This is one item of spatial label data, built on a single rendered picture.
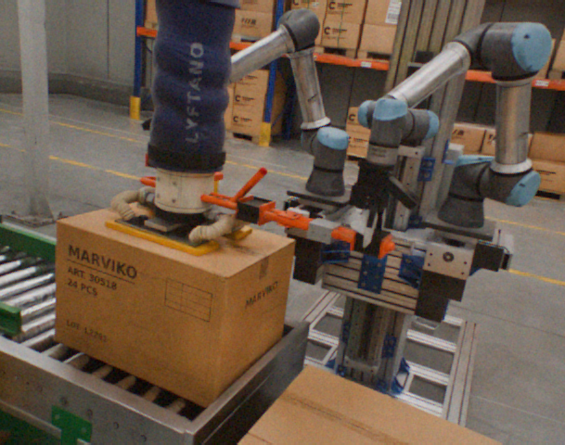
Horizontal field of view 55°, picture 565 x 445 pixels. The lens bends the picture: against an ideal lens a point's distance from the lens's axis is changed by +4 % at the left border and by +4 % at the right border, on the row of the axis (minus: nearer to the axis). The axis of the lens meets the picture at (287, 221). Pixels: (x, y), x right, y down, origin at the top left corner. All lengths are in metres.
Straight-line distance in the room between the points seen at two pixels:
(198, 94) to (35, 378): 0.91
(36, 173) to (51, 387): 3.05
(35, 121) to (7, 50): 8.10
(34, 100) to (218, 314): 3.28
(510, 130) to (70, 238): 1.31
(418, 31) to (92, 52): 11.39
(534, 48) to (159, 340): 1.27
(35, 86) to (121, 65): 8.20
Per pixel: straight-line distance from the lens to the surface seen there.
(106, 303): 1.68
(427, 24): 2.04
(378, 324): 2.16
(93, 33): 13.06
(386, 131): 1.30
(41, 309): 2.11
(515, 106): 1.68
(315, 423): 1.59
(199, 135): 1.50
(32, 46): 4.45
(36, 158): 4.55
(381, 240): 1.33
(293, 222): 1.43
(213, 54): 1.50
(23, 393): 1.79
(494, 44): 1.64
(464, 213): 1.86
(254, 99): 9.43
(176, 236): 1.55
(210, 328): 1.46
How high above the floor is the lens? 1.50
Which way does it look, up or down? 17 degrees down
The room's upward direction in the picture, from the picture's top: 8 degrees clockwise
